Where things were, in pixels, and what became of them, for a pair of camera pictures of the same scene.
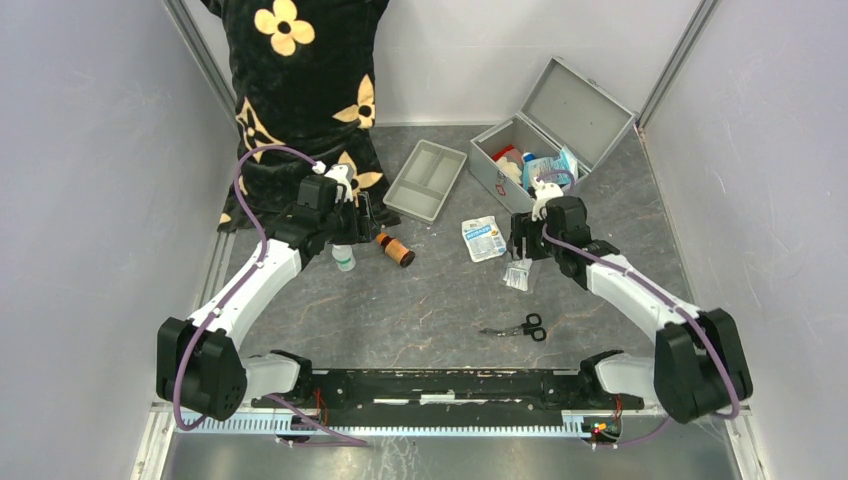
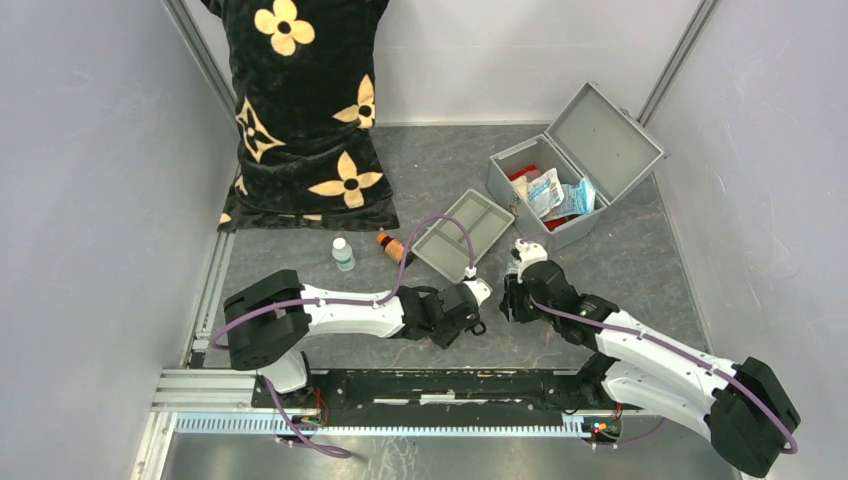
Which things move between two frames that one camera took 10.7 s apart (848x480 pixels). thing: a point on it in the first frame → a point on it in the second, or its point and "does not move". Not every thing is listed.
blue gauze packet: x=558 y=169 → x=578 y=199
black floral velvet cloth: x=302 y=75 does not move
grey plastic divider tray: x=424 y=180 → x=446 y=245
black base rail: x=457 y=389 does not move
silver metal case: x=568 y=110 → x=595 y=138
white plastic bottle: x=343 y=256 does not move
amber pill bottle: x=395 y=249 does not move
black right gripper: x=522 y=225 → x=510 y=302
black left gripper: x=363 y=229 → x=446 y=340
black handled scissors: x=532 y=327 → x=472 y=328
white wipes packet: x=483 y=238 → x=544 y=191
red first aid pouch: x=508 y=152 → x=529 y=173
